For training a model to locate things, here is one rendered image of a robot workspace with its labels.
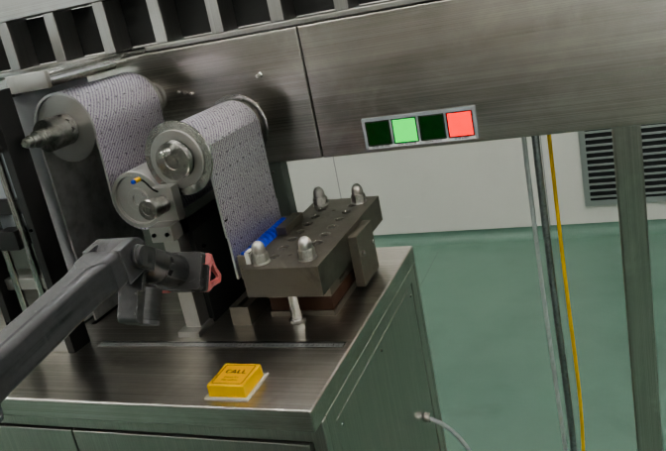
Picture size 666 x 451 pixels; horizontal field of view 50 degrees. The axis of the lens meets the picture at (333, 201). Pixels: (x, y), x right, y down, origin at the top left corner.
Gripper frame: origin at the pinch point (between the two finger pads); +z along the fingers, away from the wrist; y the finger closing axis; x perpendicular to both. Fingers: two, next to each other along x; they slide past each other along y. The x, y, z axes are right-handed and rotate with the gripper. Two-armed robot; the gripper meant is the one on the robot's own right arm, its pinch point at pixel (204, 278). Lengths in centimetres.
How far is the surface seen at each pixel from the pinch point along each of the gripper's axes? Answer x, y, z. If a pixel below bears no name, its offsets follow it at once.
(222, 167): 22.3, 0.0, 3.8
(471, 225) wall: 68, -10, 284
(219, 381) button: -18.2, 8.3, -6.0
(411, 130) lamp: 35, 31, 28
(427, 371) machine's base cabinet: -15, 26, 60
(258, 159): 28.1, -0.1, 17.8
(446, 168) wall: 98, -19, 266
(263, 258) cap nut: 4.6, 7.9, 7.5
